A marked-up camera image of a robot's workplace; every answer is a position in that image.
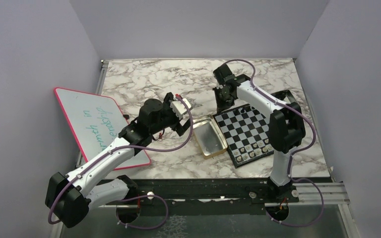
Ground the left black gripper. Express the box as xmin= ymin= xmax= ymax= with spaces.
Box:
xmin=150 ymin=93 xmax=193 ymax=136

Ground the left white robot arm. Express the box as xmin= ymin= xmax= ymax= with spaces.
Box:
xmin=45 ymin=93 xmax=193 ymax=228

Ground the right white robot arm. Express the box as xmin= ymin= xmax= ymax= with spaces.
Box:
xmin=213 ymin=63 xmax=306 ymax=202

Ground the white box of black pieces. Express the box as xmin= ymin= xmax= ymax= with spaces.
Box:
xmin=271 ymin=90 xmax=298 ymax=109

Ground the gold metal tin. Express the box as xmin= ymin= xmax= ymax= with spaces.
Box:
xmin=193 ymin=115 xmax=228 ymax=160

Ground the black white chessboard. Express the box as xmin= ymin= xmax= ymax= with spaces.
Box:
xmin=213 ymin=104 xmax=273 ymax=168

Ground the red framed whiteboard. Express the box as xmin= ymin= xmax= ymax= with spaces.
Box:
xmin=54 ymin=87 xmax=152 ymax=172

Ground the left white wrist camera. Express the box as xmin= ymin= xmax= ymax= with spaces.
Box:
xmin=170 ymin=94 xmax=193 ymax=119

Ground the black table front rail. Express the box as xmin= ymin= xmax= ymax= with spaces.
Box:
xmin=72 ymin=177 xmax=332 ymax=218

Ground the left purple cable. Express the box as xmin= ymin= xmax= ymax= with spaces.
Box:
xmin=47 ymin=95 xmax=194 ymax=231

